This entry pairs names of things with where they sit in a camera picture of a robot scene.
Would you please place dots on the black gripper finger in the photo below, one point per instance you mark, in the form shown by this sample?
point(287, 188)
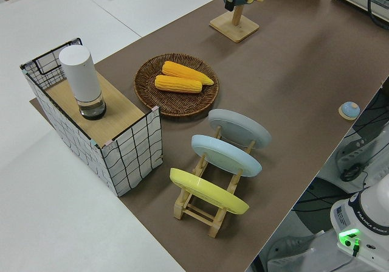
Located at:
point(232, 5)
point(227, 4)

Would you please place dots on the wooden mug tree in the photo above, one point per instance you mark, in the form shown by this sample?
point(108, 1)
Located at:
point(234, 28)

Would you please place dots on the brown table mat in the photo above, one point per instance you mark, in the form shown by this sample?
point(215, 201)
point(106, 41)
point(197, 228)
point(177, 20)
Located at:
point(273, 71)

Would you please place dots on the yellow corn cob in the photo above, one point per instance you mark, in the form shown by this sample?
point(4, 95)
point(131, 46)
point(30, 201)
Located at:
point(177, 85)
point(182, 70)

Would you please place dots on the round wicker basket tray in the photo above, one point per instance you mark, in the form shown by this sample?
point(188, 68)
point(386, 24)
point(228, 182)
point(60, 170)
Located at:
point(182, 104)

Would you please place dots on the grey plate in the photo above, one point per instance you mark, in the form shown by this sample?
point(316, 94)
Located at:
point(237, 126)

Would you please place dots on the light blue plate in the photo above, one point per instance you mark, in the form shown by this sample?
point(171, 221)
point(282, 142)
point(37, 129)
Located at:
point(225, 156)

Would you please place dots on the yellow plate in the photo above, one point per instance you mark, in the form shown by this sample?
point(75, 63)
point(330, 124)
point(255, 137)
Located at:
point(206, 190)

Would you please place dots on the wooden plate rack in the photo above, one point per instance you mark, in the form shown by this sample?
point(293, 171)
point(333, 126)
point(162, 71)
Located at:
point(214, 224)

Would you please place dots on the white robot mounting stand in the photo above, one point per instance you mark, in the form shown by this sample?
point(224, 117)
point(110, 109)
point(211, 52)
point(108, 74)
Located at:
point(304, 253)

